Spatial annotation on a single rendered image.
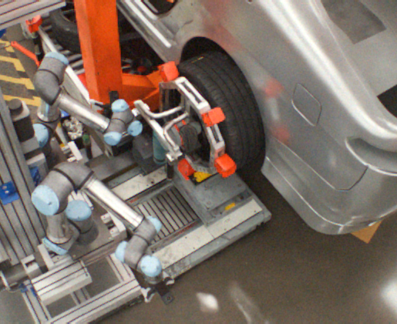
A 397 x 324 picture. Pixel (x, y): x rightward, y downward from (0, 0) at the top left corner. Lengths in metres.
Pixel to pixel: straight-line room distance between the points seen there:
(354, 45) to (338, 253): 1.34
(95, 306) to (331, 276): 1.48
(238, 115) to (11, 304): 1.67
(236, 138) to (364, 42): 1.11
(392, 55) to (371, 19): 0.27
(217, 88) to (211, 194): 0.95
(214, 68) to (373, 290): 1.76
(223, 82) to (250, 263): 1.28
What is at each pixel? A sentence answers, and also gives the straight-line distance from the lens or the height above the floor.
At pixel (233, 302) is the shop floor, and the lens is 3.48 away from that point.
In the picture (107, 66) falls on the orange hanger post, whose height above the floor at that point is 1.08.
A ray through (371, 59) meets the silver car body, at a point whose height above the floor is 0.97.
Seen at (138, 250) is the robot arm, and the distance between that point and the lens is 2.20.
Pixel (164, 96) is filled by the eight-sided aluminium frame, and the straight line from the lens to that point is 3.15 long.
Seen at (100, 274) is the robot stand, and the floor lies 0.21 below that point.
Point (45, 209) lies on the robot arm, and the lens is 2.18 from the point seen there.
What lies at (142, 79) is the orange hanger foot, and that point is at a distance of 3.44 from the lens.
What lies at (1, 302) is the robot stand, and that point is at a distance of 3.38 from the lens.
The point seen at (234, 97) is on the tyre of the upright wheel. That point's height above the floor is 1.14.
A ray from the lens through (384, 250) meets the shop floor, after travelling 3.85.
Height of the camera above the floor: 3.24
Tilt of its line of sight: 54 degrees down
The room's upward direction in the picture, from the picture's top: 4 degrees clockwise
